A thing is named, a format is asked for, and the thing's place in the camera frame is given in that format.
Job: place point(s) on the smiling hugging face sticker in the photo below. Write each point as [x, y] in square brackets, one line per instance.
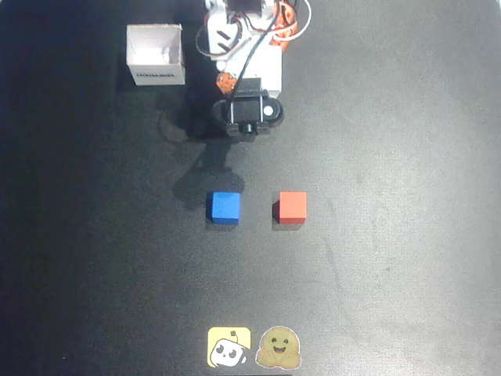
[278, 348]

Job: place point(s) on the white and orange robot arm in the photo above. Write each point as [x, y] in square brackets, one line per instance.
[219, 23]

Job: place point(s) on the black webcam with white dot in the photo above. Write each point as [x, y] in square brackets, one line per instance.
[244, 107]

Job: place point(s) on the white cardboard box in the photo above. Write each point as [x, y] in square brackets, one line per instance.
[156, 74]

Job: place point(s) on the yellow robot face sticker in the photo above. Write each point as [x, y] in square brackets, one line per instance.
[229, 346]

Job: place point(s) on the red cube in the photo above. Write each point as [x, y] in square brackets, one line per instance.
[291, 207]

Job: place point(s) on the blue cube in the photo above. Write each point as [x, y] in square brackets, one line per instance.
[224, 207]

